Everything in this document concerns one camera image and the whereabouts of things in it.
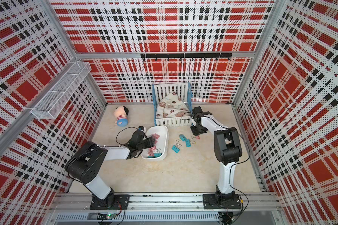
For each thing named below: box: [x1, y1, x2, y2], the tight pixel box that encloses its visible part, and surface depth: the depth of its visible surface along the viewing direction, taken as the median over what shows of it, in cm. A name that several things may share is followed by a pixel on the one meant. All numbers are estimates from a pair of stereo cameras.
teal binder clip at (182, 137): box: [178, 134, 187, 142], surface depth 100 cm
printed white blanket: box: [155, 90, 191, 119], surface depth 116 cm
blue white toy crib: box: [152, 81, 193, 128], surface depth 113 cm
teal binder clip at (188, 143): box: [185, 138, 192, 148], surface depth 98 cm
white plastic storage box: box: [141, 125, 170, 162], surface depth 97 cm
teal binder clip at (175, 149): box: [171, 144, 181, 154], surface depth 95 cm
